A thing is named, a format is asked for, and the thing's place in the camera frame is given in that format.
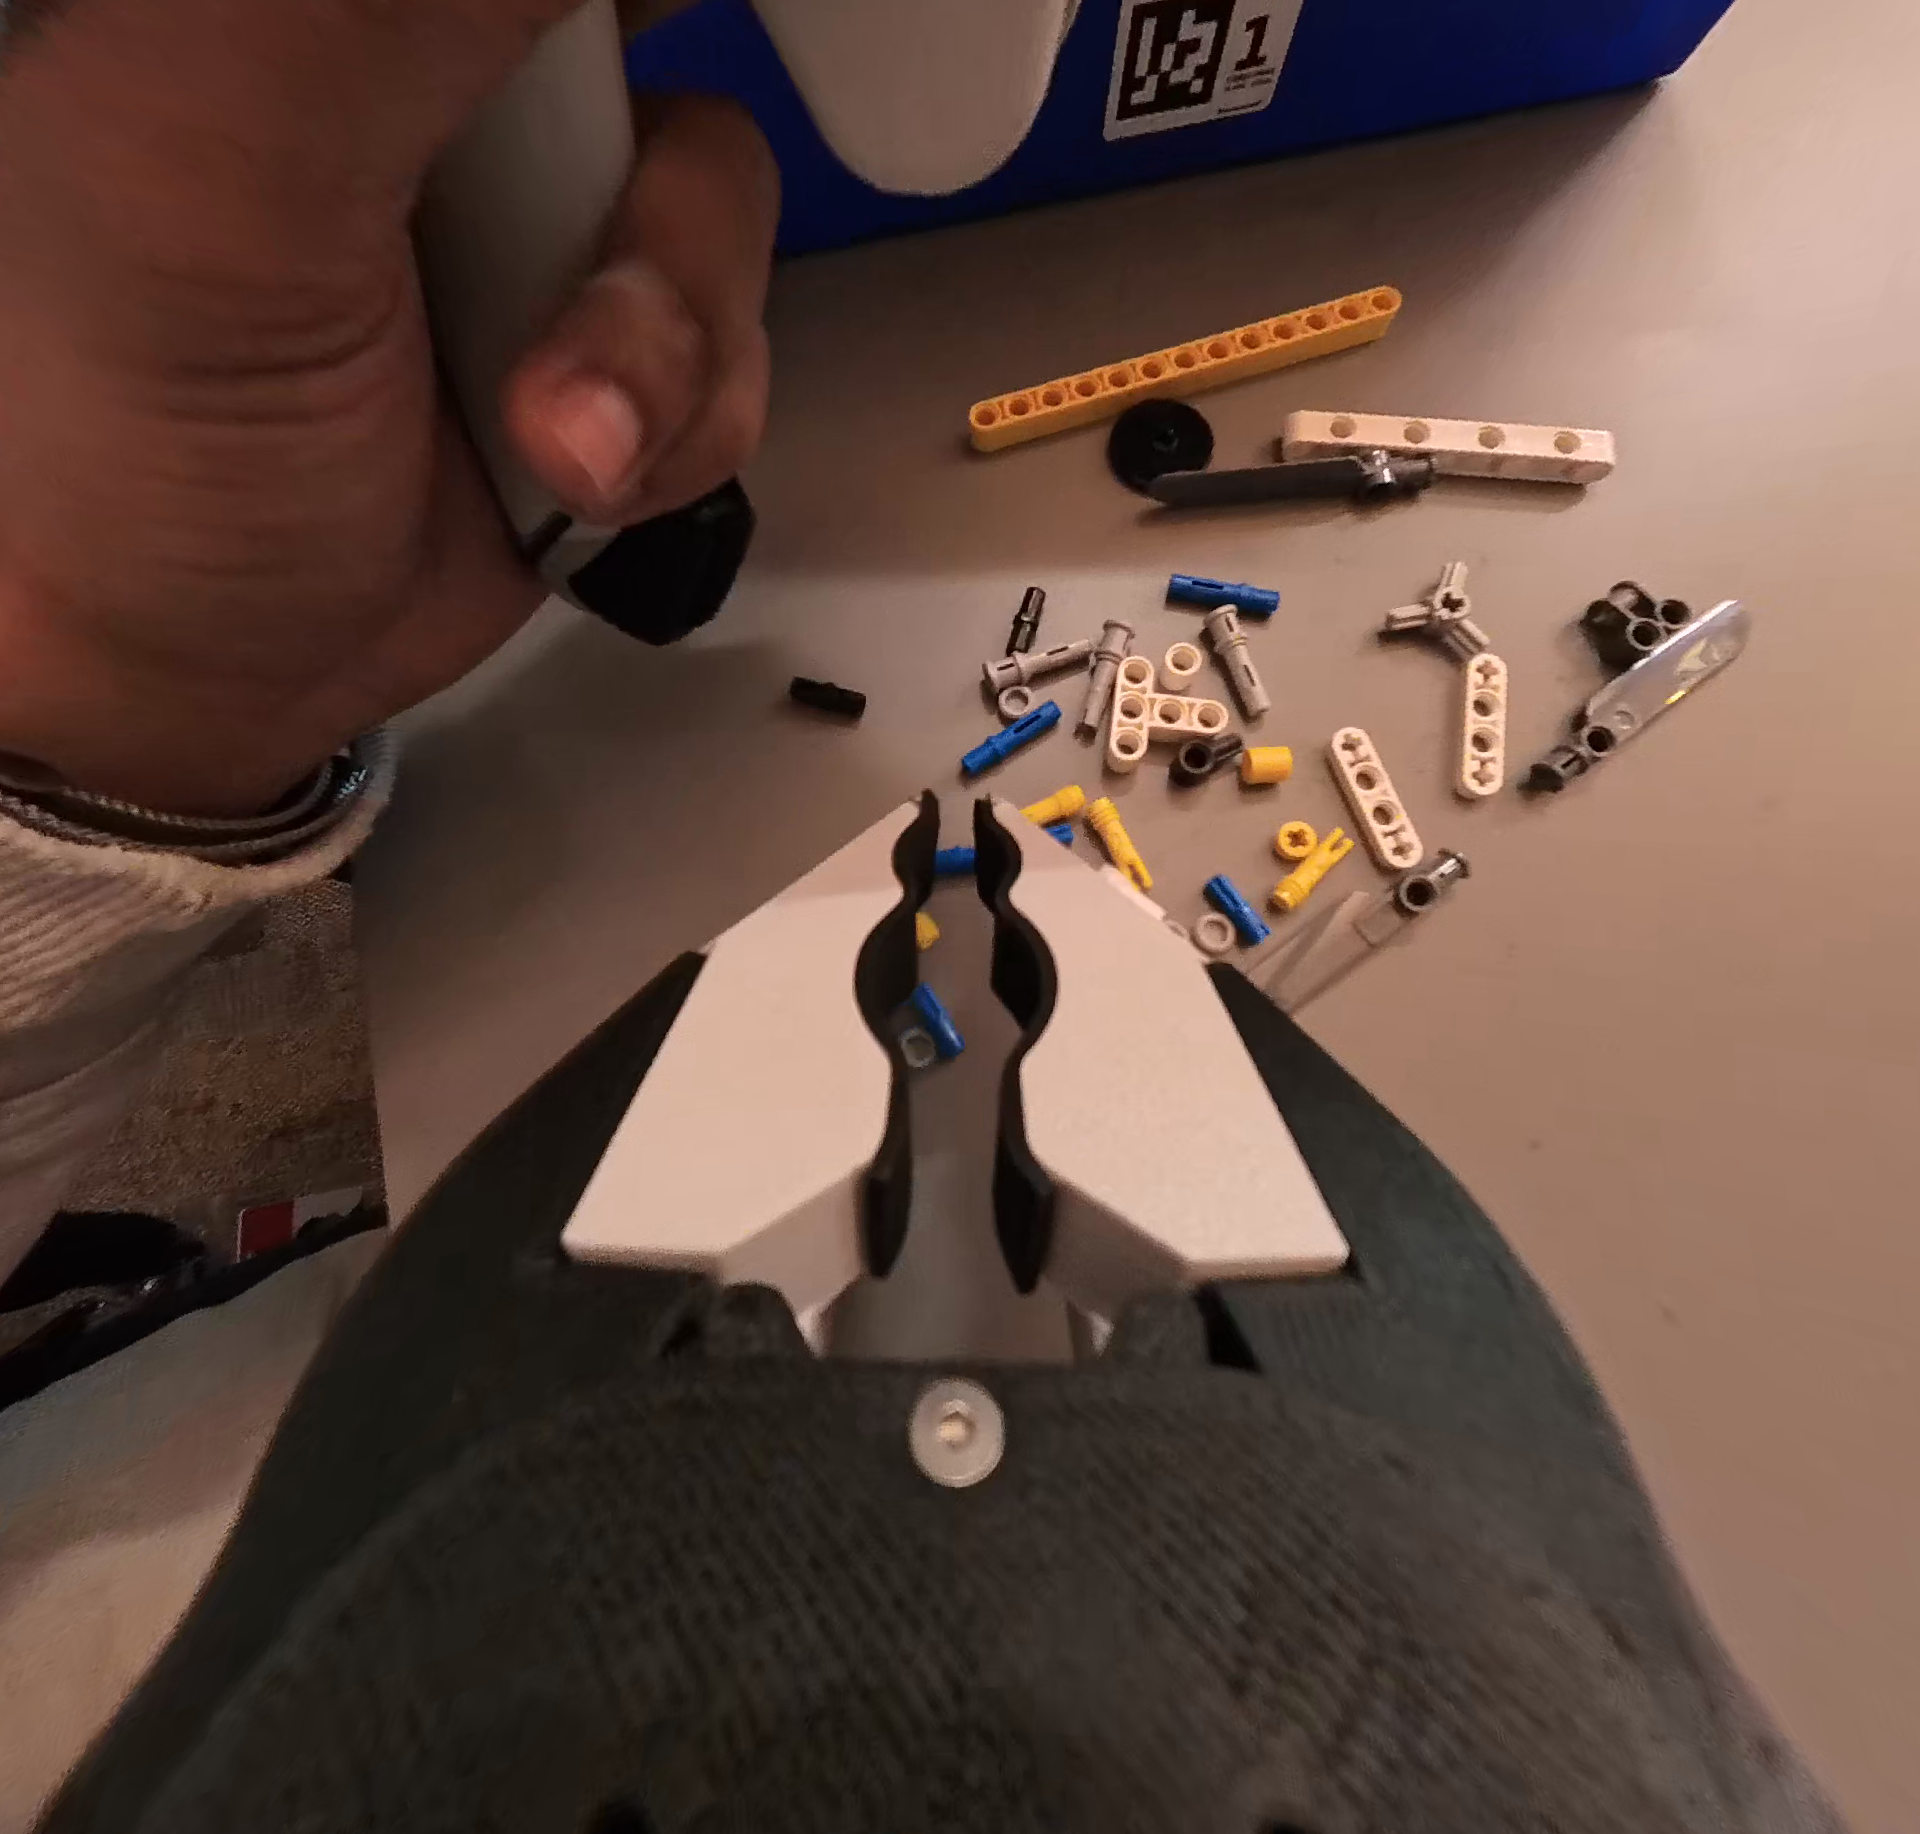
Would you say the grey lego blade with connector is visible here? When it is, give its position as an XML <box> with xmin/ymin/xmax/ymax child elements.
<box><xmin>1528</xmin><ymin>580</ymin><xmax>1753</xmax><ymax>797</ymax></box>

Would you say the black lego wheel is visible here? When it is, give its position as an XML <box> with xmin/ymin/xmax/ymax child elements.
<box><xmin>1106</xmin><ymin>398</ymin><xmax>1218</xmax><ymax>491</ymax></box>

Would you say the white long lego beam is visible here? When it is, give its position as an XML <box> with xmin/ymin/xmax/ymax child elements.
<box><xmin>1280</xmin><ymin>409</ymin><xmax>1619</xmax><ymax>491</ymax></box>

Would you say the pile of small lego pieces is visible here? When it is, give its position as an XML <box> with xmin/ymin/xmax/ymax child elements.
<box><xmin>917</xmin><ymin>559</ymin><xmax>1513</xmax><ymax>1018</ymax></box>

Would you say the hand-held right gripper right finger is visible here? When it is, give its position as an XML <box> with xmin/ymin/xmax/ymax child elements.
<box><xmin>972</xmin><ymin>797</ymin><xmax>1352</xmax><ymax>1343</ymax></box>

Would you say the blue plastic bin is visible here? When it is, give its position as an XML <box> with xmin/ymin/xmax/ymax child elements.
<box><xmin>622</xmin><ymin>0</ymin><xmax>1809</xmax><ymax>262</ymax></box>

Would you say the dark grey lego blade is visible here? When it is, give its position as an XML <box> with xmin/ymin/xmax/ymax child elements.
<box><xmin>1144</xmin><ymin>449</ymin><xmax>1438</xmax><ymax>513</ymax></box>

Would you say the person's left forearm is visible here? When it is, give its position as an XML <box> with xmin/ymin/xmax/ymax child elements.
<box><xmin>0</xmin><ymin>731</ymin><xmax>404</xmax><ymax>1033</ymax></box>

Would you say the yellow long lego beam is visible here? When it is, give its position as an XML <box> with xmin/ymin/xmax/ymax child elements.
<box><xmin>966</xmin><ymin>284</ymin><xmax>1406</xmax><ymax>452</ymax></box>

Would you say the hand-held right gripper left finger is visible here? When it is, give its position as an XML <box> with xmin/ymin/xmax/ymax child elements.
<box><xmin>558</xmin><ymin>790</ymin><xmax>947</xmax><ymax>1348</ymax></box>

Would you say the person's left hand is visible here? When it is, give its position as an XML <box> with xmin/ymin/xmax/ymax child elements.
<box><xmin>0</xmin><ymin>0</ymin><xmax>784</xmax><ymax>819</ymax></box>

